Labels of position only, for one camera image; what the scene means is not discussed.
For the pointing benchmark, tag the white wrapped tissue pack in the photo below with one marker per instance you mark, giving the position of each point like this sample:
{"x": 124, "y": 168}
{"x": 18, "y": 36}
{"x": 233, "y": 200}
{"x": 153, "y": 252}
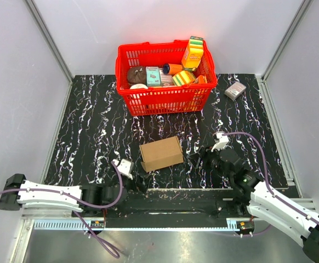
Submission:
{"x": 235, "y": 90}

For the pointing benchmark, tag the orange snack packet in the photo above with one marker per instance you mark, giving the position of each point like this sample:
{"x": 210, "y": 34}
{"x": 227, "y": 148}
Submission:
{"x": 201, "y": 79}

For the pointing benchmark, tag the teal small carton box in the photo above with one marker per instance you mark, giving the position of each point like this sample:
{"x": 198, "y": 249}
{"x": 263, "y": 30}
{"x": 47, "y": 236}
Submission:
{"x": 153, "y": 76}

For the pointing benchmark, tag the aluminium frame rail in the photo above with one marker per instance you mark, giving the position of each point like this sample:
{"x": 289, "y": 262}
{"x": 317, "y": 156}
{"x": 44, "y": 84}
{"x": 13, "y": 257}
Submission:
{"x": 153, "y": 221}

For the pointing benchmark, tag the tall orange sponge box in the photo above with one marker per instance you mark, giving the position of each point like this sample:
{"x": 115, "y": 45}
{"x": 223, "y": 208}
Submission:
{"x": 193, "y": 54}

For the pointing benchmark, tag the brown cardboard box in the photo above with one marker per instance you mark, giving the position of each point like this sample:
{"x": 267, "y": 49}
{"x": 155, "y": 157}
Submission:
{"x": 161, "y": 154}

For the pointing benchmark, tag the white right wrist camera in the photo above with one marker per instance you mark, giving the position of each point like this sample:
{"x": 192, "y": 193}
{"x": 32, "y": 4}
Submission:
{"x": 221, "y": 141}

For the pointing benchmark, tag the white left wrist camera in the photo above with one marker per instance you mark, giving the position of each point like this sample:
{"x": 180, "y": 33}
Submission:
{"x": 124, "y": 167}

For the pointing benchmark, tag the pink small food box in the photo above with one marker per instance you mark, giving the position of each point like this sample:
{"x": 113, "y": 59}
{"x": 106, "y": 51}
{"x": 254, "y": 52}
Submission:
{"x": 166, "y": 80}

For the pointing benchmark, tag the red plastic shopping basket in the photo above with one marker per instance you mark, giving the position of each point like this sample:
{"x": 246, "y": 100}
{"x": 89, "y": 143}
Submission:
{"x": 169, "y": 99}

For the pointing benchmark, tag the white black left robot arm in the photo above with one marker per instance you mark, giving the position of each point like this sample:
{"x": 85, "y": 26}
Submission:
{"x": 18, "y": 192}

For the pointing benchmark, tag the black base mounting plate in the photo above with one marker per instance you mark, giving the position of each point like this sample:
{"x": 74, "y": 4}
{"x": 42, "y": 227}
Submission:
{"x": 169, "y": 200}

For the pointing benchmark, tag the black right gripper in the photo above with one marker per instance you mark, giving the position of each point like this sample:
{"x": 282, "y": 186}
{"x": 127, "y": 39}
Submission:
{"x": 194, "y": 159}

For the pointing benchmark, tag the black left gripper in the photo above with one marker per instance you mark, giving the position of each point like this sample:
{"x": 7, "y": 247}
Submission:
{"x": 146, "y": 178}

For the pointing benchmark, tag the yellow green sponge pack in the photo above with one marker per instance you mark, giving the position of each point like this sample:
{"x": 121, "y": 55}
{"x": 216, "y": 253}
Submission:
{"x": 183, "y": 78}

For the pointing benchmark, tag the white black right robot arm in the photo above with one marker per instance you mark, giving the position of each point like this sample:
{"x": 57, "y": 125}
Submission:
{"x": 254, "y": 197}

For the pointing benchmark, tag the brown round chocolate cake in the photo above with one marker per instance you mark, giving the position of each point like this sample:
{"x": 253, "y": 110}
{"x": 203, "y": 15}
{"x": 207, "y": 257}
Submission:
{"x": 137, "y": 75}

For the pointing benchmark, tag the orange cylindrical can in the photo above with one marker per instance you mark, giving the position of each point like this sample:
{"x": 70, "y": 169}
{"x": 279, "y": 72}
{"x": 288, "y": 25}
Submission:
{"x": 172, "y": 69}

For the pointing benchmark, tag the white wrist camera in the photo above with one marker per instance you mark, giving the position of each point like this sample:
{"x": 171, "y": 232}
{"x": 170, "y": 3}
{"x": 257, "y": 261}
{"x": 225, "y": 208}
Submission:
{"x": 221, "y": 141}
{"x": 124, "y": 167}

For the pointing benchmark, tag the white round lid container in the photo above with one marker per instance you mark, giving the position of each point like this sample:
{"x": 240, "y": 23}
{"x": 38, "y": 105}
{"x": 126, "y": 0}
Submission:
{"x": 139, "y": 86}

